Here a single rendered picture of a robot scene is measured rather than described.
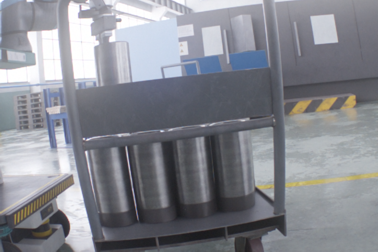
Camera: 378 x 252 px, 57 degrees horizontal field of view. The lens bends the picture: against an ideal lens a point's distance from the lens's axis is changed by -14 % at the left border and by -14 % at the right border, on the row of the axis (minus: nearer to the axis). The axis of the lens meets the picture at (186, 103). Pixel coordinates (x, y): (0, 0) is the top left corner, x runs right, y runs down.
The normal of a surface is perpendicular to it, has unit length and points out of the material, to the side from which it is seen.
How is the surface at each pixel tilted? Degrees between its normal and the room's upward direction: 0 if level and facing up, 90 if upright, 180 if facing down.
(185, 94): 98
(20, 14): 92
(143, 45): 86
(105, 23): 90
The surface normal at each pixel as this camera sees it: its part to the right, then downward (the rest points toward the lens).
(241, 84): 0.13, 0.17
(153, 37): -0.32, 0.01
